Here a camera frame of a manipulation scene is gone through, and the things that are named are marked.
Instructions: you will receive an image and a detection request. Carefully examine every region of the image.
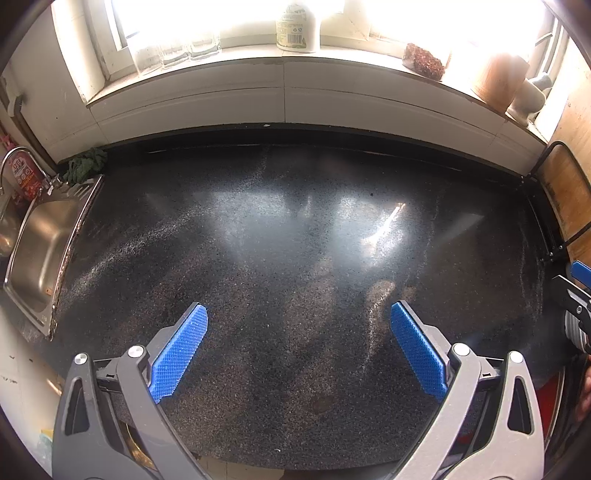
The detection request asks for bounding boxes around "white plastic bottle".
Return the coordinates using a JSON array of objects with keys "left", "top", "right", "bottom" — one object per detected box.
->
[{"left": 276, "top": 0, "right": 321, "bottom": 54}]

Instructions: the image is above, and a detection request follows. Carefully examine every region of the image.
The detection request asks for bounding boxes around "white window frame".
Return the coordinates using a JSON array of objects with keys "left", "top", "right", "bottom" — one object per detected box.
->
[{"left": 51, "top": 0, "right": 573, "bottom": 107}]

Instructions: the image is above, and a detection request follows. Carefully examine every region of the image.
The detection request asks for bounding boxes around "white mortar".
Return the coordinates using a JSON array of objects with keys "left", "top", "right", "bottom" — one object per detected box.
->
[{"left": 505, "top": 80, "right": 546, "bottom": 125}]

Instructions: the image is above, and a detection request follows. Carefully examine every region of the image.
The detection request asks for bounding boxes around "red detergent bottle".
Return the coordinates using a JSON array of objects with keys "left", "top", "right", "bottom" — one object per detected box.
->
[{"left": 2, "top": 134, "right": 42, "bottom": 201}]

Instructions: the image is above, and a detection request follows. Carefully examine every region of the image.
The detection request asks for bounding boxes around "chrome faucet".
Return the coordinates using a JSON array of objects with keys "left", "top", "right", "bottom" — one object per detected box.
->
[{"left": 0, "top": 147, "right": 61, "bottom": 195}]

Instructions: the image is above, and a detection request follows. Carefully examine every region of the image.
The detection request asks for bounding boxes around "black framed wooden panel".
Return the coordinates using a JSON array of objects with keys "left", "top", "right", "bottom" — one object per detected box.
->
[{"left": 522, "top": 141, "right": 591, "bottom": 264}]

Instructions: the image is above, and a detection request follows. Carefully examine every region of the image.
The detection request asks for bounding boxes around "metal bowl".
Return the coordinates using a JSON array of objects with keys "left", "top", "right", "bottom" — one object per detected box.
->
[{"left": 0, "top": 217, "right": 17, "bottom": 259}]

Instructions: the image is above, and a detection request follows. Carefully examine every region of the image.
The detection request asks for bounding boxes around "stainless steel sink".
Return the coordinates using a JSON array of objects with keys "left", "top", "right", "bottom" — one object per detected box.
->
[{"left": 4, "top": 174, "right": 106, "bottom": 340}]

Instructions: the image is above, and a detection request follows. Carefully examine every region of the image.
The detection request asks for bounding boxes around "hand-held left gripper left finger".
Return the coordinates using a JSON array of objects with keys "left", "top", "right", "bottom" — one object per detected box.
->
[{"left": 52, "top": 302, "right": 209, "bottom": 480}]

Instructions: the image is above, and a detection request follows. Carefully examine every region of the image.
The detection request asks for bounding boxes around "orange brown jar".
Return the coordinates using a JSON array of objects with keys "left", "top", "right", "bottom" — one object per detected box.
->
[{"left": 471, "top": 53, "right": 531, "bottom": 116}]

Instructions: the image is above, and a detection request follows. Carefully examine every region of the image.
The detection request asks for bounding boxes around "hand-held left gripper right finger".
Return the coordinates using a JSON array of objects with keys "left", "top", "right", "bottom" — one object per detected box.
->
[{"left": 390, "top": 300, "right": 546, "bottom": 480}]

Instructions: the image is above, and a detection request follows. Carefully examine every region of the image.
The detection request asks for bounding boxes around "dark green cloth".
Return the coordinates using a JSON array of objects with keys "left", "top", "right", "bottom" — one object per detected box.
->
[{"left": 62, "top": 148, "right": 109, "bottom": 183}]

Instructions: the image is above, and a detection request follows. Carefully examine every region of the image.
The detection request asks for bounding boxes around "clear drinking glass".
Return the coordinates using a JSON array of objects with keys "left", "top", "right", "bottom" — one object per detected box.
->
[
  {"left": 188, "top": 32, "right": 221, "bottom": 60},
  {"left": 127, "top": 37, "right": 162, "bottom": 77},
  {"left": 159, "top": 34, "right": 191, "bottom": 70}
]

